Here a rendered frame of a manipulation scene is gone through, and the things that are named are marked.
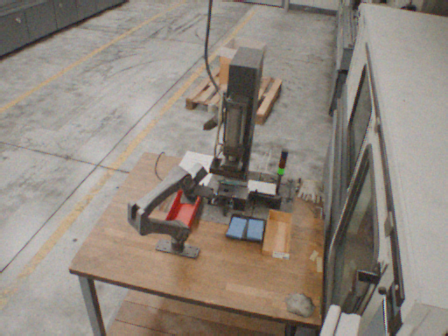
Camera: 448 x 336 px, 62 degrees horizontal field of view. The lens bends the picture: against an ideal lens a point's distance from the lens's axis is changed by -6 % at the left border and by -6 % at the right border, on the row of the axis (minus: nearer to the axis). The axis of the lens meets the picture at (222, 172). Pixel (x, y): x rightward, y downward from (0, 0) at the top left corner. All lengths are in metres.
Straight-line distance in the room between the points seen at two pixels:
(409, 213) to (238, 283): 0.94
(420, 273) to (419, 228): 0.14
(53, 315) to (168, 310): 0.80
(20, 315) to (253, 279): 1.69
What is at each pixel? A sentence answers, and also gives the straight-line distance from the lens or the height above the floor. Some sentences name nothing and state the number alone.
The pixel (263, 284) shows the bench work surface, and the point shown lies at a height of 0.90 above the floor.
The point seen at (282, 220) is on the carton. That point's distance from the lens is 2.05.
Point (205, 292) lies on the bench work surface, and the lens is 1.71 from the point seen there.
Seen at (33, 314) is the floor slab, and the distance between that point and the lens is 2.89.
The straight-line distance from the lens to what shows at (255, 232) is 1.94.
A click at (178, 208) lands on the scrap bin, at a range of 2.06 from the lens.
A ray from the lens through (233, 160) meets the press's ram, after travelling 1.94.
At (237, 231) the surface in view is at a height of 0.92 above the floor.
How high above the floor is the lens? 2.27
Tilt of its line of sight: 36 degrees down
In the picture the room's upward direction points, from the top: 5 degrees clockwise
